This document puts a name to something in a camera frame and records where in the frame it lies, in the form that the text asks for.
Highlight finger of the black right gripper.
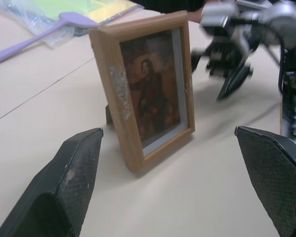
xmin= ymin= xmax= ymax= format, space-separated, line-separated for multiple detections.
xmin=190 ymin=48 xmax=209 ymax=74
xmin=216 ymin=63 xmax=254 ymax=102

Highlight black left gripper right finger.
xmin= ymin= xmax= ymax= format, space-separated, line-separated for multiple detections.
xmin=234 ymin=125 xmax=296 ymax=237

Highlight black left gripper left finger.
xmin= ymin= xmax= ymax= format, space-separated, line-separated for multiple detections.
xmin=0 ymin=127 xmax=104 ymax=237

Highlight wooden picture frame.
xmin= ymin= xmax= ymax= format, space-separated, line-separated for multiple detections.
xmin=89 ymin=11 xmax=196 ymax=178

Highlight person's bare hand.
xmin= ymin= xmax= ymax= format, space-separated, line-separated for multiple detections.
xmin=186 ymin=8 xmax=205 ymax=23

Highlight person's black sleeve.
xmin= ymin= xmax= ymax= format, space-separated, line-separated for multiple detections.
xmin=132 ymin=0 xmax=208 ymax=13

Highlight yellow paper sheet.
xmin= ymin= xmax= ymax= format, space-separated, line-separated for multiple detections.
xmin=85 ymin=0 xmax=140 ymax=25

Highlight purple silicone spatula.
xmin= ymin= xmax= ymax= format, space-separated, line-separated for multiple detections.
xmin=0 ymin=11 xmax=100 ymax=67

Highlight clear plastic bag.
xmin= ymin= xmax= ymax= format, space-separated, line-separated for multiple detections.
xmin=0 ymin=0 xmax=145 ymax=49

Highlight green paper sheet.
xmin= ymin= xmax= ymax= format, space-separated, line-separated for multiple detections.
xmin=31 ymin=0 xmax=103 ymax=22

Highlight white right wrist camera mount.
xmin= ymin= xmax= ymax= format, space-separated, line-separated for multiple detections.
xmin=199 ymin=1 xmax=240 ymax=38

